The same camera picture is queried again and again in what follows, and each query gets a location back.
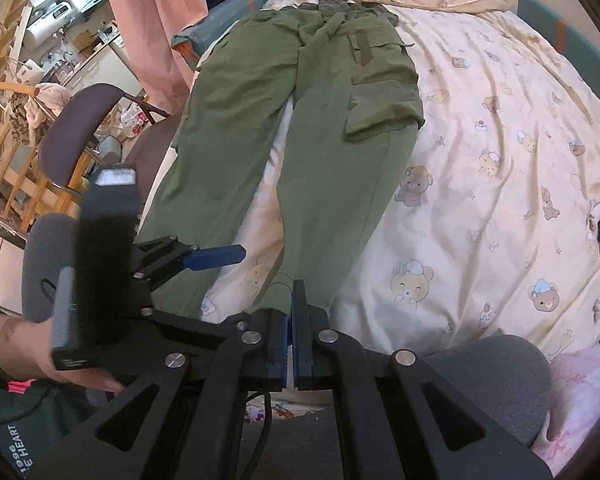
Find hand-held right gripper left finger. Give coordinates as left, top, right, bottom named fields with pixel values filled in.
left=30, top=310, right=287, bottom=480

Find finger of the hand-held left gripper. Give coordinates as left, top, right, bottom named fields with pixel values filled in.
left=130, top=235, right=247, bottom=283

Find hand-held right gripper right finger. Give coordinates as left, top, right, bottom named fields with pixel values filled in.
left=291, top=280, right=553, bottom=480

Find olive green pants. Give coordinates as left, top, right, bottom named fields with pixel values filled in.
left=140, top=2, right=426, bottom=318

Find person's left hand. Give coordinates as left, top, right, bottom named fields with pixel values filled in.
left=0, top=311, right=126, bottom=394

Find grey bin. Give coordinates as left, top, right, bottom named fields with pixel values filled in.
left=97, top=137, right=123, bottom=166

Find brown folding chair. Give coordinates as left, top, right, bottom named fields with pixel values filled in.
left=37, top=82, right=191, bottom=221

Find plastic bag with red print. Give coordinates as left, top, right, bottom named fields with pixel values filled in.
left=117, top=102, right=148, bottom=138

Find leopard print cloth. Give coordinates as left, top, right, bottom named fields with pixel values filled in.
left=10, top=95, right=36, bottom=146

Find beige fluffy cloth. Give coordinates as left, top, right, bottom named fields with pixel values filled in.
left=25, top=82, right=71, bottom=131

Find person's grey trousers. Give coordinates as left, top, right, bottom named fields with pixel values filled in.
left=22, top=212, right=553, bottom=480

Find person's green sweatshirt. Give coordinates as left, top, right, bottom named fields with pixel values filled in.
left=0, top=380, right=106, bottom=480

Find teal bedding with orange stripe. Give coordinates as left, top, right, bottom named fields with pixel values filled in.
left=517, top=0, right=600, bottom=91
left=172, top=0, right=273, bottom=71

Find white water heater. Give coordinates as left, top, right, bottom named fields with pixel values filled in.
left=25, top=2, right=73, bottom=51

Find wooden staircase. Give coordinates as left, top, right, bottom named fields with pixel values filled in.
left=0, top=0, right=36, bottom=81

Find pink curtain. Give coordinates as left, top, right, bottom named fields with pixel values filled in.
left=102, top=0, right=208, bottom=116

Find bear print duvet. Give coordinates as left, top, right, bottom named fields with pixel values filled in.
left=200, top=0, right=600, bottom=411

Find pink patterned cloth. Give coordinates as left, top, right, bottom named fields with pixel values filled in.
left=530, top=345, right=600, bottom=466

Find black cable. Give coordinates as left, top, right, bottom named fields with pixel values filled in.
left=250, top=390, right=277, bottom=461

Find wooden frame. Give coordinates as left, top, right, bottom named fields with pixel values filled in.
left=0, top=135, right=96, bottom=221

